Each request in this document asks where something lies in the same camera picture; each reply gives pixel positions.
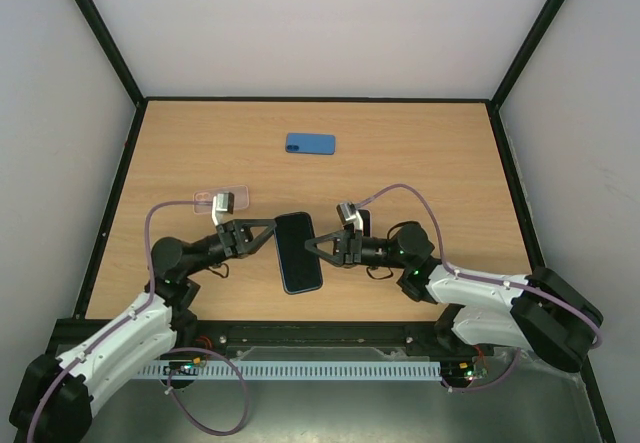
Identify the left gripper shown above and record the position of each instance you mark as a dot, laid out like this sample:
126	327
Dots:
235	236

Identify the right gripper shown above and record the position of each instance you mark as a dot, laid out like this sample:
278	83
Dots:
350	248

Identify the black phone blue edge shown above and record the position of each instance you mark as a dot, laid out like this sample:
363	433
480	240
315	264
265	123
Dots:
300	269

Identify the black phone pink edge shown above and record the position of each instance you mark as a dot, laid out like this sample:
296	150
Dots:
366	222

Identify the pink translucent phone case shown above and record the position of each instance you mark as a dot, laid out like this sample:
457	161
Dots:
240	195

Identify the blue phone case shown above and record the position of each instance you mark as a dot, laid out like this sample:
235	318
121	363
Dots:
313	144

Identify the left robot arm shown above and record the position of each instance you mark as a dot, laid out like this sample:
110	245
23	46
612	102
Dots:
59	396

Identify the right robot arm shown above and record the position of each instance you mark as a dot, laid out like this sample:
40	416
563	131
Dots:
539	312

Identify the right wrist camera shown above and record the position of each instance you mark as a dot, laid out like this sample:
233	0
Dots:
350	217

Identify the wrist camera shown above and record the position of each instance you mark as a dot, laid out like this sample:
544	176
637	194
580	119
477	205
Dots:
222	205
350	217

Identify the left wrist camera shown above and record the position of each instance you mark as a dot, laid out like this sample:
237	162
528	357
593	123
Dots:
222	205

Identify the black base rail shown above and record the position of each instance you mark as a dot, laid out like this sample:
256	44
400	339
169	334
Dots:
416	339

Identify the light blue slotted cable duct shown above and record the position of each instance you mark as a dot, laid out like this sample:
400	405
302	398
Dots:
296	371

